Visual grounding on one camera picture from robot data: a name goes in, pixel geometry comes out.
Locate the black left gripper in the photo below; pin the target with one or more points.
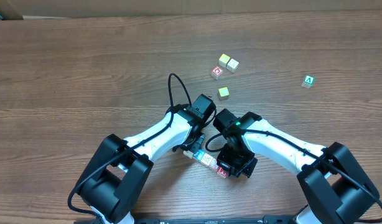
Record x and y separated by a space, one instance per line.
195 144

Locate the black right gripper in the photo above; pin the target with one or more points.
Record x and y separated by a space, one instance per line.
237 166

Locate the blue T wooden block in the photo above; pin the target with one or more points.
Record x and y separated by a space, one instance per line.
199 155

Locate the wooden block B and brush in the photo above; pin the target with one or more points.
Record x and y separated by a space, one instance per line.
188 154

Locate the red M wooden block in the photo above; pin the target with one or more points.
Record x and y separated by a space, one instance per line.
222 173

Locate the yellow K wooden block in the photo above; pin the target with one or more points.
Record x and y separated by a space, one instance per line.
206 159

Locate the red drawing wooden block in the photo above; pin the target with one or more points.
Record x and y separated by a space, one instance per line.
213 165

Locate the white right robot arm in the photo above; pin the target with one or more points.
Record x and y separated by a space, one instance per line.
335 186

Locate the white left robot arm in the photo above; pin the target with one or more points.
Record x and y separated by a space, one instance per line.
116 174

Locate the yellow L wooden block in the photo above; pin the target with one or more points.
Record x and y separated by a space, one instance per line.
223 93

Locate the red O wooden block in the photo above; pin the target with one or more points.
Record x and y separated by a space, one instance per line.
217 72

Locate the plain wooden block yellow side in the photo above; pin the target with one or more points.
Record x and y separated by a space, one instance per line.
232 65

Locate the yellow top wooden block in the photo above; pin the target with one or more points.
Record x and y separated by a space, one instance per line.
223 60

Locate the green A wooden block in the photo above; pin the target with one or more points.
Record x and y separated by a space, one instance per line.
308 81

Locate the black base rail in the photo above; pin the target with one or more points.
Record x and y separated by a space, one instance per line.
268 219

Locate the cardboard wall panel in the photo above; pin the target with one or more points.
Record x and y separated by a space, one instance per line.
17 9

